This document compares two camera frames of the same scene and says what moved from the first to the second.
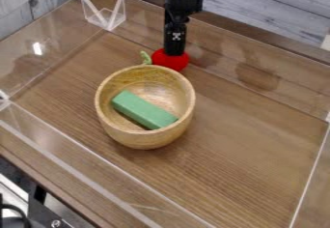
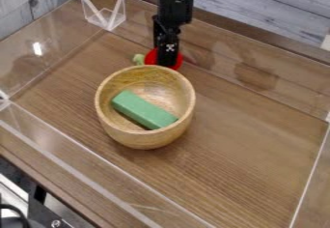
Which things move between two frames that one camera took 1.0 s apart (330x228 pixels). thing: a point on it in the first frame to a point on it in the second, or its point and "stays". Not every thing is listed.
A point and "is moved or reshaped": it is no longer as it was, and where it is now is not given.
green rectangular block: x=143 y=110 stays
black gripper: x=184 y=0 to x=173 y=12
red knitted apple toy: x=160 y=58 is moved or reshaped
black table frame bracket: x=41 y=216 stays
